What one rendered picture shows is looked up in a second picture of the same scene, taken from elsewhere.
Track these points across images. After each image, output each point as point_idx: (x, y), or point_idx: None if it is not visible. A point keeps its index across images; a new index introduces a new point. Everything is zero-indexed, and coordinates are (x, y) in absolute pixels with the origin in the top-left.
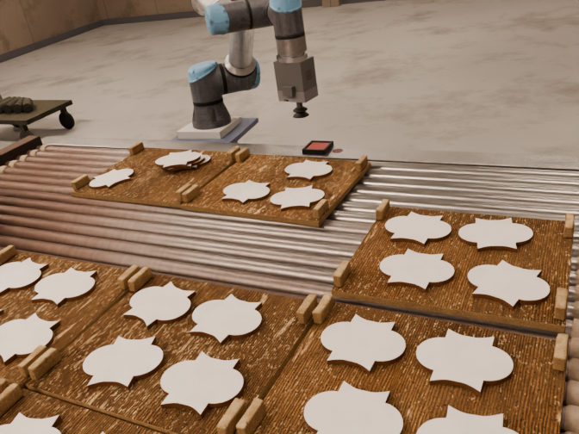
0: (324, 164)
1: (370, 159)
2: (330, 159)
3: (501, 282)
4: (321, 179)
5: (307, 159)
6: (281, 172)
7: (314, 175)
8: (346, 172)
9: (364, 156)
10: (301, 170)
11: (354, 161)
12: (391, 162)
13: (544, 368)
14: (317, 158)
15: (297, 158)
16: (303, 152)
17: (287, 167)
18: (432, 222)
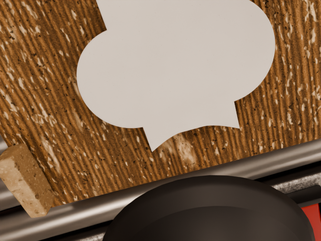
0: (146, 127)
1: (102, 233)
2: (172, 172)
3: None
4: (76, 37)
5: (251, 141)
6: (278, 5)
7: (103, 33)
8: (45, 123)
9: (29, 210)
10: (187, 38)
11: (90, 193)
12: (29, 238)
13: None
14: (219, 160)
15: (295, 137)
16: (316, 189)
17: (268, 36)
18: None
